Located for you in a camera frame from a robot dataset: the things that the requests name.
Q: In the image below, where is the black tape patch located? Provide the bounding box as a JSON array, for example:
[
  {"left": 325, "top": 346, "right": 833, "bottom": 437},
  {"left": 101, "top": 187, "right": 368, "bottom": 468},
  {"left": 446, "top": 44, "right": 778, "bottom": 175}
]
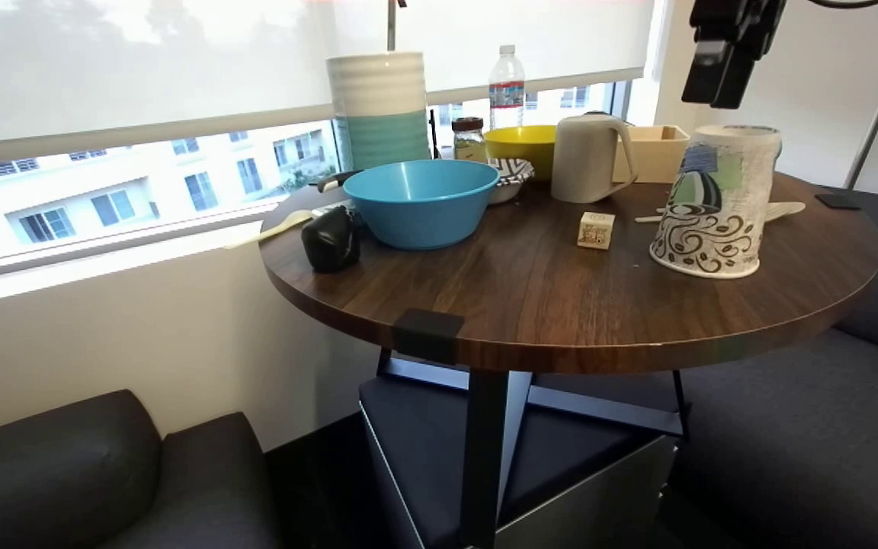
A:
[{"left": 392, "top": 310, "right": 467, "bottom": 366}]

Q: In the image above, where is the narrow white roller blind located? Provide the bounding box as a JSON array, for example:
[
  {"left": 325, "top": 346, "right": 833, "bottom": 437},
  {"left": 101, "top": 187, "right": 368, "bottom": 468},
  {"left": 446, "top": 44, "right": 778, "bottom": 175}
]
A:
[{"left": 397, "top": 0, "right": 659, "bottom": 108}]

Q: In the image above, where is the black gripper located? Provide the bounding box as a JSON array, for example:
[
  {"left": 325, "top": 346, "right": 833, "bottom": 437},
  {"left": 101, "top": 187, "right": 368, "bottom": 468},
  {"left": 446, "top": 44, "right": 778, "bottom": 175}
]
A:
[{"left": 681, "top": 0, "right": 790, "bottom": 112}]

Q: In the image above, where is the black rounded gadget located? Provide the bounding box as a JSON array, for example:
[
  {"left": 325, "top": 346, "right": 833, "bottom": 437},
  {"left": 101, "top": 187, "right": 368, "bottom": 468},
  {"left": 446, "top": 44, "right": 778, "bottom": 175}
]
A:
[{"left": 300, "top": 206, "right": 362, "bottom": 276}]

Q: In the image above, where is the round wooden table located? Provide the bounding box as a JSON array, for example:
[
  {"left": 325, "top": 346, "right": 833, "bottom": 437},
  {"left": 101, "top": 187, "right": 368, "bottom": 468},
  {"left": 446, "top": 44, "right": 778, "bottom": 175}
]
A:
[{"left": 259, "top": 165, "right": 878, "bottom": 549}]

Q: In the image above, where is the wide white roller blind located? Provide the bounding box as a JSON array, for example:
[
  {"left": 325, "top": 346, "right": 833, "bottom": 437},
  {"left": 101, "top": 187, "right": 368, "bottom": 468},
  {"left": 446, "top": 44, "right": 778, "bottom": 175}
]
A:
[{"left": 0, "top": 0, "right": 392, "bottom": 171}]

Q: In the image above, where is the patterned white paper cup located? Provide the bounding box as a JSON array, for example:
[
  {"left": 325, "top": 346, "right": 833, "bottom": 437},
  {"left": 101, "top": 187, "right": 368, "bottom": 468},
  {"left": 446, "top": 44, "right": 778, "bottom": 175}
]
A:
[{"left": 646, "top": 121, "right": 785, "bottom": 280}]

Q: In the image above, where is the dark grey sofa seat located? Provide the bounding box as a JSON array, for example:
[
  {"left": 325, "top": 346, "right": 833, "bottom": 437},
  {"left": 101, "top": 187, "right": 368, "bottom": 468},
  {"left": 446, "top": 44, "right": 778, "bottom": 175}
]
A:
[{"left": 0, "top": 392, "right": 279, "bottom": 549}]

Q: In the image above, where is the small wooden cube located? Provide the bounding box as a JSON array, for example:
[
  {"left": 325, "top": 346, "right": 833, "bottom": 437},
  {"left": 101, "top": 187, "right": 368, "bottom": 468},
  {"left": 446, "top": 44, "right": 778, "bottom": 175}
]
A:
[{"left": 572, "top": 208, "right": 620, "bottom": 253}]

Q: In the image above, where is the light wooden stick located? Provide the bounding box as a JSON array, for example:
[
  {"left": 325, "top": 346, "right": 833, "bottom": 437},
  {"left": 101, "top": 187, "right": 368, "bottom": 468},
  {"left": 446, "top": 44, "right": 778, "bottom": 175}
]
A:
[{"left": 252, "top": 208, "right": 325, "bottom": 250}]

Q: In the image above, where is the small glass jar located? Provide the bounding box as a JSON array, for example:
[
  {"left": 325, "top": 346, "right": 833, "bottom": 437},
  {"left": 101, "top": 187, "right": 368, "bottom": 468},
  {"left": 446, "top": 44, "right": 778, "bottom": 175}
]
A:
[{"left": 449, "top": 117, "right": 490, "bottom": 165}]

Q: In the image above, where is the light wooden box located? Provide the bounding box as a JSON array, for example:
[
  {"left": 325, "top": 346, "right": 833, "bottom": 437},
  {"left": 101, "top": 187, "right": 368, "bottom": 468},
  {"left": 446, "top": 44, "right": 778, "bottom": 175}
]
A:
[{"left": 625, "top": 121, "right": 693, "bottom": 189}]

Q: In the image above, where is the small black flat patch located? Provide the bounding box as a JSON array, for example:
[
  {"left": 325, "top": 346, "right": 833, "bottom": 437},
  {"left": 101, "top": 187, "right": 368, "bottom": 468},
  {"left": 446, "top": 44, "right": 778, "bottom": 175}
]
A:
[{"left": 814, "top": 189, "right": 866, "bottom": 213}]

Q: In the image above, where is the clear plastic water bottle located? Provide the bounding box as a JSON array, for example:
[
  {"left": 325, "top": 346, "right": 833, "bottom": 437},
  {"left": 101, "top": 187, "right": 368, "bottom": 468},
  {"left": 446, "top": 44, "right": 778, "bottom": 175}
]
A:
[{"left": 488, "top": 44, "right": 527, "bottom": 132}]

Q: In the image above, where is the yellow bowl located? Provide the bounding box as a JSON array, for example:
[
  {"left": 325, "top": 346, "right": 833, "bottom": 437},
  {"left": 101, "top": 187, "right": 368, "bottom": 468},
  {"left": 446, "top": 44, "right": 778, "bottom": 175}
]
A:
[{"left": 486, "top": 121, "right": 562, "bottom": 184}]

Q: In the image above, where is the blue plastic bowl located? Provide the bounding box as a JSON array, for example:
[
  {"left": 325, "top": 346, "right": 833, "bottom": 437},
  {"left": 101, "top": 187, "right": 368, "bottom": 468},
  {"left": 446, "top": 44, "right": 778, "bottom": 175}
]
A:
[{"left": 341, "top": 158, "right": 504, "bottom": 253}]

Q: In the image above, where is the dark grey corner sofa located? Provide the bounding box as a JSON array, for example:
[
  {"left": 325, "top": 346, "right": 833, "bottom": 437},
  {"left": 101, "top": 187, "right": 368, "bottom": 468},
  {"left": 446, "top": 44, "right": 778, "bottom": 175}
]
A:
[{"left": 676, "top": 187, "right": 878, "bottom": 549}]

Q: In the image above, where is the small patterned dish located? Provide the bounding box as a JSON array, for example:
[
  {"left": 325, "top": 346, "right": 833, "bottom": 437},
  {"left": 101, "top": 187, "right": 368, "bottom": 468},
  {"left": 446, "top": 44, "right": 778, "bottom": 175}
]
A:
[{"left": 480, "top": 156, "right": 540, "bottom": 208}]

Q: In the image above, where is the white and teal canister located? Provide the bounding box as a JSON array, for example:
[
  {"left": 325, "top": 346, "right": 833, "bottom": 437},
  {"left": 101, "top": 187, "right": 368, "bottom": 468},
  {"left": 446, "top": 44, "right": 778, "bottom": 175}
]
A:
[{"left": 325, "top": 51, "right": 432, "bottom": 178}]

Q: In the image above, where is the grey metal base box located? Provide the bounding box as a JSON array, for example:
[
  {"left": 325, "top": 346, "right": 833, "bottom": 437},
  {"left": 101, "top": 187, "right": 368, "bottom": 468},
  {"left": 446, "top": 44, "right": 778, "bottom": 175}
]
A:
[{"left": 355, "top": 352, "right": 688, "bottom": 549}]

